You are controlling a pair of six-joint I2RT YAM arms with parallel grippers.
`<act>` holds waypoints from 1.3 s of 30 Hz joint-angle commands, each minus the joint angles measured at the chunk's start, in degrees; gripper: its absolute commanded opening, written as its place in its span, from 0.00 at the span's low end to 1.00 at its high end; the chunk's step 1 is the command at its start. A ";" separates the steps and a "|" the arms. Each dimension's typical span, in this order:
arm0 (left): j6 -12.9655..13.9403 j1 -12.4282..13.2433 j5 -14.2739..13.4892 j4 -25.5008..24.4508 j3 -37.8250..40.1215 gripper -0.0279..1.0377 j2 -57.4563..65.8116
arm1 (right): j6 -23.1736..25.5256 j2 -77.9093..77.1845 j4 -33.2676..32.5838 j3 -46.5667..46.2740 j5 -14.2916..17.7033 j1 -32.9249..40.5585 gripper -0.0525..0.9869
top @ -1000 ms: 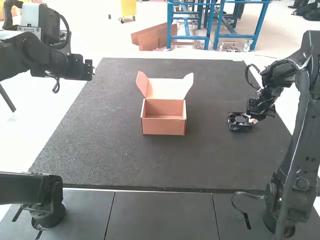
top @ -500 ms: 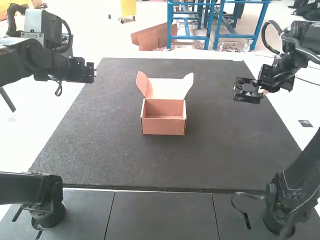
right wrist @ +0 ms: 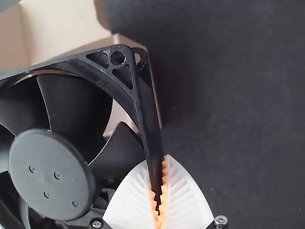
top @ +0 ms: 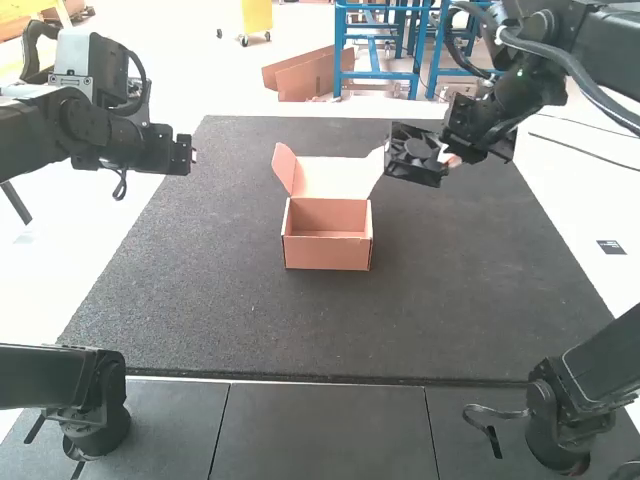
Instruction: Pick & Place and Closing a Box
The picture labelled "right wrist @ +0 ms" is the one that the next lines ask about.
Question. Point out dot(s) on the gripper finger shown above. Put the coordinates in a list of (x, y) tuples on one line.
[(133, 200), (186, 200)]

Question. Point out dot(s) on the black square fan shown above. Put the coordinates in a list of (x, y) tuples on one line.
[(59, 143)]

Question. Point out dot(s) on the cardboard box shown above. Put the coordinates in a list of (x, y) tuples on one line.
[(59, 31)]

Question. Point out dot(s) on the black mat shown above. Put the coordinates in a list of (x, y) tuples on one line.
[(238, 107)]

